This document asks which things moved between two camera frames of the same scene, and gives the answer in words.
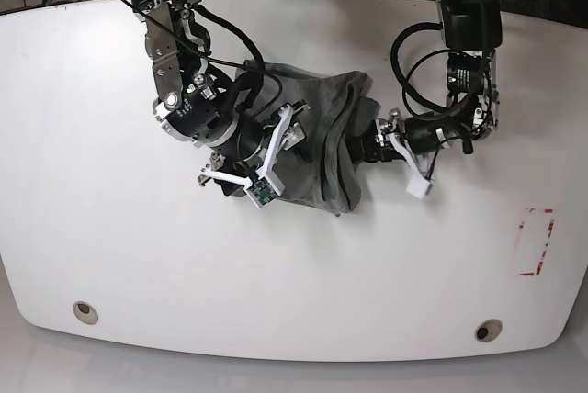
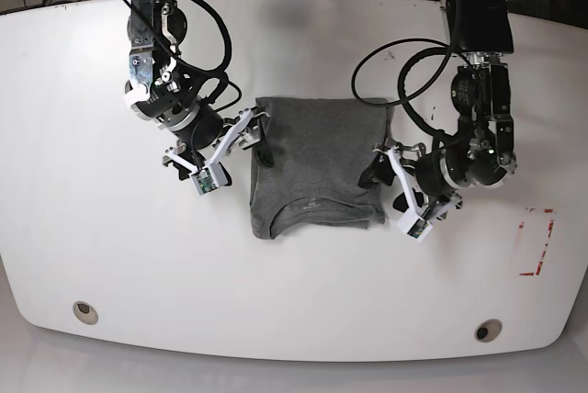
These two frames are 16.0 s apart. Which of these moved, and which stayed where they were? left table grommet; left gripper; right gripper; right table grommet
Moved: left gripper; right gripper
Stayed: left table grommet; right table grommet
